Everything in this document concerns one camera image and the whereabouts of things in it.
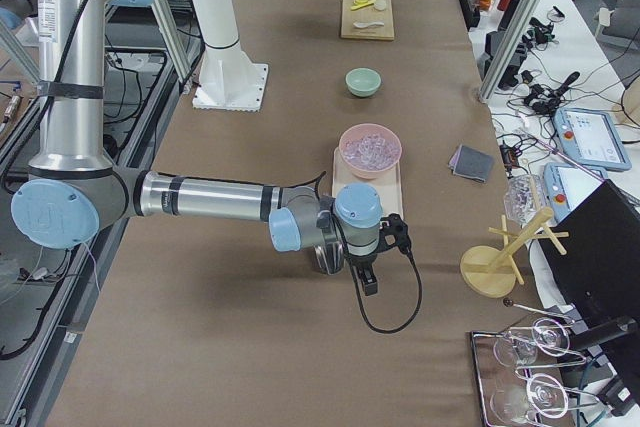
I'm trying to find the white ceramic spoon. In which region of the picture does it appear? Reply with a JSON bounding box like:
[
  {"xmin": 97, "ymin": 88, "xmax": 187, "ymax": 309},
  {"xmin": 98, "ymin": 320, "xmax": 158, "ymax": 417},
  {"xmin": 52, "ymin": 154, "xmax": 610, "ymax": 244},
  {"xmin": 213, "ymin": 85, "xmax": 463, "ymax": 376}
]
[{"xmin": 352, "ymin": 21, "xmax": 385, "ymax": 30}]

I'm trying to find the pink bowl of ice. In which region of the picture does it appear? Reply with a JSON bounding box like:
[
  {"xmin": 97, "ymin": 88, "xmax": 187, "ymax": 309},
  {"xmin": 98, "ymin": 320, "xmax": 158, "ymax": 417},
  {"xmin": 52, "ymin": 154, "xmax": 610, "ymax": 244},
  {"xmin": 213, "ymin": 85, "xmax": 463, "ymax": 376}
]
[{"xmin": 338, "ymin": 123, "xmax": 402, "ymax": 179}]

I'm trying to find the clear glass bowl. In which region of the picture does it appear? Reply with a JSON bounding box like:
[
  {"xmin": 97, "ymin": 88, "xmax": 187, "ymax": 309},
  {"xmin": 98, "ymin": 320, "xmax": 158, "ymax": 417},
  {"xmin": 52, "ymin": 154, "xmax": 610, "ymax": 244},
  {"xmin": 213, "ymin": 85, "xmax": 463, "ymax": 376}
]
[{"xmin": 503, "ymin": 174, "xmax": 548, "ymax": 224}]

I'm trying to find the white round lemon end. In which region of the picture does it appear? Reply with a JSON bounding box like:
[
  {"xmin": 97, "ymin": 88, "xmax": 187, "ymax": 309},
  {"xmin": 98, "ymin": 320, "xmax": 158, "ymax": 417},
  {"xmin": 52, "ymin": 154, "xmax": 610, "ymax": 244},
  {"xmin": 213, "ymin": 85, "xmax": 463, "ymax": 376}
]
[{"xmin": 373, "ymin": 0, "xmax": 388, "ymax": 12}]

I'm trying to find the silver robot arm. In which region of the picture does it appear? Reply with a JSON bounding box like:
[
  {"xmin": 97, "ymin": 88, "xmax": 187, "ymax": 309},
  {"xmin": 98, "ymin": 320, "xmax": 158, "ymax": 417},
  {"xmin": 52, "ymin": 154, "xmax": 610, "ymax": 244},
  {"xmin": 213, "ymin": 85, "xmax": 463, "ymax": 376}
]
[{"xmin": 11, "ymin": 0, "xmax": 411, "ymax": 296}]

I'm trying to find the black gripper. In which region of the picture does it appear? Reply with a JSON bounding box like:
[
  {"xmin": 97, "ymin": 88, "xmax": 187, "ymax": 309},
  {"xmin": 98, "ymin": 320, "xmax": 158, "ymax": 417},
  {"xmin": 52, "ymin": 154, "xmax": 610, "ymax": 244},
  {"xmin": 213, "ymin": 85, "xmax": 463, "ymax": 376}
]
[{"xmin": 346, "ymin": 214, "xmax": 411, "ymax": 296}]

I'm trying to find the aluminium frame post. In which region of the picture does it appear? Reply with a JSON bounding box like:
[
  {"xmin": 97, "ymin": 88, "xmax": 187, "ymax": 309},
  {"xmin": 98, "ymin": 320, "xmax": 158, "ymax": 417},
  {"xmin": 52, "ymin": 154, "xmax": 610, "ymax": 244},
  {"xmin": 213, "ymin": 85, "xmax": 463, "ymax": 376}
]
[{"xmin": 478, "ymin": 0, "xmax": 540, "ymax": 104}]

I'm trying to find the grey folded cloth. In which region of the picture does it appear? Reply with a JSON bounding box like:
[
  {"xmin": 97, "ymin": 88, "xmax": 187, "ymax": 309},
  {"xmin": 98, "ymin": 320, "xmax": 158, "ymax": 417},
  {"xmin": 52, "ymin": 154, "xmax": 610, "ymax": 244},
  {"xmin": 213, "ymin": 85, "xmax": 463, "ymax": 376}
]
[{"xmin": 449, "ymin": 145, "xmax": 495, "ymax": 183}]

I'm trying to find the wooden cutting board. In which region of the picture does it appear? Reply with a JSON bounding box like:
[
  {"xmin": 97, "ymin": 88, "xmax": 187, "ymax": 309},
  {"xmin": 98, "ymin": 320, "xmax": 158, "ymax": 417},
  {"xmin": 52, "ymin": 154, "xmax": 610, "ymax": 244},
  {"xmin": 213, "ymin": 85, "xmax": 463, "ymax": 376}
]
[{"xmin": 340, "ymin": 0, "xmax": 395, "ymax": 41}]

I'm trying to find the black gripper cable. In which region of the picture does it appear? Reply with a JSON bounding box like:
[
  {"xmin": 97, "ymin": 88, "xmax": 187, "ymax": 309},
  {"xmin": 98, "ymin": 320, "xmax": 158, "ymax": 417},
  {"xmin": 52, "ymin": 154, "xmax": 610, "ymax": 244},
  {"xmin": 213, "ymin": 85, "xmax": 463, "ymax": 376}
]
[{"xmin": 352, "ymin": 241, "xmax": 424, "ymax": 333}]

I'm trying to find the white camera stand base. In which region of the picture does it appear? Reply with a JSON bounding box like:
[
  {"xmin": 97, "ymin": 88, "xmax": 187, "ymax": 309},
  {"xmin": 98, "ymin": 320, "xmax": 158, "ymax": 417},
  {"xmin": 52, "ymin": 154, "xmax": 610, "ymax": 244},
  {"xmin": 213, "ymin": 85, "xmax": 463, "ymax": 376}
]
[{"xmin": 192, "ymin": 0, "xmax": 269, "ymax": 112}]

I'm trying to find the blue teach pendant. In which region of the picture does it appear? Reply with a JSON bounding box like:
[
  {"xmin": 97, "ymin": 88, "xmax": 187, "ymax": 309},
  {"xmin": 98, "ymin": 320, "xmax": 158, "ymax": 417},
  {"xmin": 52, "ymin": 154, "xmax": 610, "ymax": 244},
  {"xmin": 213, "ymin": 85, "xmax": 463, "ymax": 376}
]
[
  {"xmin": 543, "ymin": 162, "xmax": 608, "ymax": 223},
  {"xmin": 553, "ymin": 107, "xmax": 632, "ymax": 171}
]

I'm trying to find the wine glass rack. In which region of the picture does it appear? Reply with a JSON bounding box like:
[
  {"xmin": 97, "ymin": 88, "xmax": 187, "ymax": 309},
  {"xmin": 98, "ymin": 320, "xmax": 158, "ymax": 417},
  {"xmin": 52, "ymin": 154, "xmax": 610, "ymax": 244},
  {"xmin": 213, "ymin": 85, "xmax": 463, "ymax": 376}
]
[{"xmin": 471, "ymin": 297, "xmax": 601, "ymax": 426}]

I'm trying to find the wooden mug tree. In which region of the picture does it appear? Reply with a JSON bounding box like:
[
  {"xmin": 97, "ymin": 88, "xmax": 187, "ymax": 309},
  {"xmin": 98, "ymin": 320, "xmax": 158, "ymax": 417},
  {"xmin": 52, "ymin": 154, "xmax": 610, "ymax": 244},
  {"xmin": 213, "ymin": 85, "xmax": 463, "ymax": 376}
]
[{"xmin": 460, "ymin": 205, "xmax": 569, "ymax": 298}]

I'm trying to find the black monitor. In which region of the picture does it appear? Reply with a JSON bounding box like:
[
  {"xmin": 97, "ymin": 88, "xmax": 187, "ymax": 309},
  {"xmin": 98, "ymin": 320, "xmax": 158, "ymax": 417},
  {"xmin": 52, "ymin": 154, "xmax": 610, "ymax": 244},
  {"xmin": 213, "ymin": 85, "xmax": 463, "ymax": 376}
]
[{"xmin": 540, "ymin": 180, "xmax": 639, "ymax": 400}]

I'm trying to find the mint green bowl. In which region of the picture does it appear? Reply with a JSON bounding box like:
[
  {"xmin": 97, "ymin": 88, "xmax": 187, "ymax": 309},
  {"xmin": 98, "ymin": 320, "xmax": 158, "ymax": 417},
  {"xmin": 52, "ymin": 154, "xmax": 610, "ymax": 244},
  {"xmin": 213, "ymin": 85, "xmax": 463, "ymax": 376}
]
[{"xmin": 345, "ymin": 67, "xmax": 382, "ymax": 98}]

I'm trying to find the beige serving tray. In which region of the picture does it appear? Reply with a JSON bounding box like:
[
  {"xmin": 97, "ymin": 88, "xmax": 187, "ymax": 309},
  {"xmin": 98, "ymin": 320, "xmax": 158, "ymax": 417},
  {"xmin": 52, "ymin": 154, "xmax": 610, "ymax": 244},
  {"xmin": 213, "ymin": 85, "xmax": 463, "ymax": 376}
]
[{"xmin": 331, "ymin": 147, "xmax": 404, "ymax": 218}]

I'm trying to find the yellow plastic knife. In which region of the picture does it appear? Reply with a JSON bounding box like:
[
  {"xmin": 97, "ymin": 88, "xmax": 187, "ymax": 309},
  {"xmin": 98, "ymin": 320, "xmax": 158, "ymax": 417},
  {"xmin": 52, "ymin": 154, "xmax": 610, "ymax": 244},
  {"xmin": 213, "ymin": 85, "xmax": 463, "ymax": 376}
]
[{"xmin": 350, "ymin": 0, "xmax": 375, "ymax": 11}]

